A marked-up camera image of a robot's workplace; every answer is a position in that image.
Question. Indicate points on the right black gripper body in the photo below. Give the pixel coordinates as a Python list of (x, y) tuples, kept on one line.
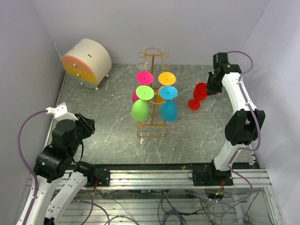
[(213, 85)]

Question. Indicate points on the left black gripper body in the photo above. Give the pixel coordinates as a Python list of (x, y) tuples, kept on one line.
[(83, 129)]

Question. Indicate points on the red plastic wine glass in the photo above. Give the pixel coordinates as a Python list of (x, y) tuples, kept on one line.
[(199, 95)]

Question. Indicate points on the orange plastic wine glass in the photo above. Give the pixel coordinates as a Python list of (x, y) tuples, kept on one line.
[(165, 79)]

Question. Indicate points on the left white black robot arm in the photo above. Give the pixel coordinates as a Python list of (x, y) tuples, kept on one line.
[(42, 208)]

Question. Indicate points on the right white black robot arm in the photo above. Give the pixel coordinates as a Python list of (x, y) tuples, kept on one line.
[(243, 130)]

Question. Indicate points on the blue plastic wine glass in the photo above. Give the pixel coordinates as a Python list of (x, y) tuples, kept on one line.
[(169, 110)]

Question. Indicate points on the green plastic wine glass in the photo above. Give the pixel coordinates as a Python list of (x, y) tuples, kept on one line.
[(141, 107)]

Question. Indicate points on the pink plastic wine glass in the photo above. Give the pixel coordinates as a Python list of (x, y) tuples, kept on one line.
[(144, 78)]

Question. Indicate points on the clear wine glass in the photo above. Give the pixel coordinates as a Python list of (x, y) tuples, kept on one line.
[(143, 65)]

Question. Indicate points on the white semicircular drawer cabinet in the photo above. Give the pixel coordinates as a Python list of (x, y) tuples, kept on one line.
[(88, 63)]

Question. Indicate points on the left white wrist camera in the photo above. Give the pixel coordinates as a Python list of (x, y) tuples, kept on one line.
[(61, 113)]

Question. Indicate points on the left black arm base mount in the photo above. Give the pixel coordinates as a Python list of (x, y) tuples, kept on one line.
[(101, 177)]

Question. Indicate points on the gold wire wine glass rack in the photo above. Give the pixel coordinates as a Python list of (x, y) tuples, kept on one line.
[(149, 55)]

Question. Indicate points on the aluminium rail frame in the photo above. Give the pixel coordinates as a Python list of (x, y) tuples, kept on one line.
[(164, 195)]

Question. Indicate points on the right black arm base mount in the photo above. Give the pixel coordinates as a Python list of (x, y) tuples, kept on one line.
[(205, 174)]

